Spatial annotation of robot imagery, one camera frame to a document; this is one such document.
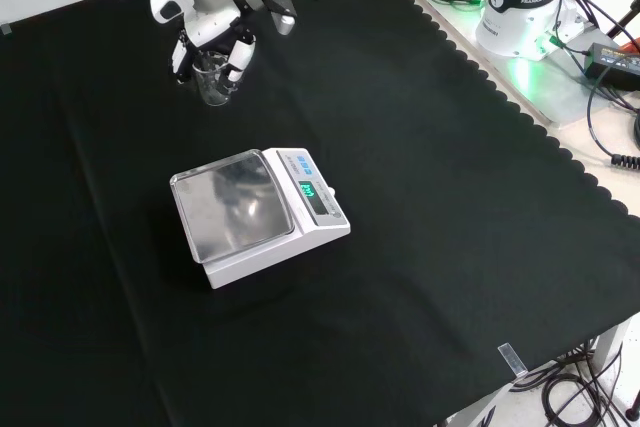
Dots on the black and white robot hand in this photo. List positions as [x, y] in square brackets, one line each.
[212, 27]

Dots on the small clear glass beaker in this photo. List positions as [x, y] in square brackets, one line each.
[214, 89]

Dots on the white electronic balance steel pan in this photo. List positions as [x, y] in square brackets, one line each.
[235, 207]

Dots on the clear tape strip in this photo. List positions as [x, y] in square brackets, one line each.
[513, 359]
[4, 29]

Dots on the black scalloped bench cloth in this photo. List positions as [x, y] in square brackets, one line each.
[400, 197]

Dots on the pale metal base board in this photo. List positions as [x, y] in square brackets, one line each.
[550, 87]

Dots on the black power adapter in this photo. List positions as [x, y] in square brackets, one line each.
[612, 59]

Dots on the black and orange tripod leg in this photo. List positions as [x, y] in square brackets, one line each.
[625, 22]

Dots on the grey table leg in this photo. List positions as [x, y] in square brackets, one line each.
[610, 352]

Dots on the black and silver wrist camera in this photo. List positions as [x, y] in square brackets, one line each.
[283, 9]

